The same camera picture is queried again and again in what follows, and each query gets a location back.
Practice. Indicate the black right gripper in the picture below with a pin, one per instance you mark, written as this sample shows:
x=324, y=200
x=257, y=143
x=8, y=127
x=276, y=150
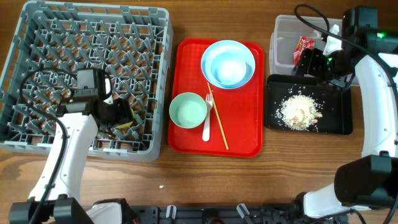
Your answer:
x=308, y=64

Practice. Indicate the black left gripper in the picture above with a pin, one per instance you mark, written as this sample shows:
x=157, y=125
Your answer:
x=124, y=114

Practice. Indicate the yellow plastic cup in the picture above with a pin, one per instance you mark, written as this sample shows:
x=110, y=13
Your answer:
x=127, y=125

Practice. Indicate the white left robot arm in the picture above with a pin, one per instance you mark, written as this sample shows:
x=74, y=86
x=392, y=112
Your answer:
x=78, y=118

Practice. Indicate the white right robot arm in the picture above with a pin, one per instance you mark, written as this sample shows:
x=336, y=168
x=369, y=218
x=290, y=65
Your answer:
x=369, y=183

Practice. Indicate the clear plastic waste bin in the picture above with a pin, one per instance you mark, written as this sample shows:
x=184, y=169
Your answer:
x=284, y=39

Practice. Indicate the black food waste tray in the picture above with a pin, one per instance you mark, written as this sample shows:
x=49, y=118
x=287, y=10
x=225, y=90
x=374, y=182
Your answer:
x=335, y=106

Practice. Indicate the grey dishwasher rack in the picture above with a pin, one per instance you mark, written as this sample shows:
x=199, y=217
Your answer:
x=55, y=39

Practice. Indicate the red candy wrapper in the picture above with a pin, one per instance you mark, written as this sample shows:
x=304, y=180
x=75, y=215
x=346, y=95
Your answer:
x=303, y=43

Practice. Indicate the pile of rice scraps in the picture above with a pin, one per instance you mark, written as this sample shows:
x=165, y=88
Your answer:
x=298, y=111

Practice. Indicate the light blue bowl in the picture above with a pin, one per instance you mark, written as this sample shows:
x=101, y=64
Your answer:
x=228, y=68

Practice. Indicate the light blue plate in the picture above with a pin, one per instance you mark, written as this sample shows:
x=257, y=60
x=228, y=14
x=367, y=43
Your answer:
x=223, y=46

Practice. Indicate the red plastic tray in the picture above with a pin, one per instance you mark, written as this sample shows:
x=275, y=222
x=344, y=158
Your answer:
x=241, y=110

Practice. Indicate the white plastic fork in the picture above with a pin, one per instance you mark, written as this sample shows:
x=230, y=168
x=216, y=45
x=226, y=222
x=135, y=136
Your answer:
x=206, y=128

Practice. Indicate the wooden chopstick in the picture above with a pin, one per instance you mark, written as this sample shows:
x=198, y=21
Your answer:
x=218, y=116

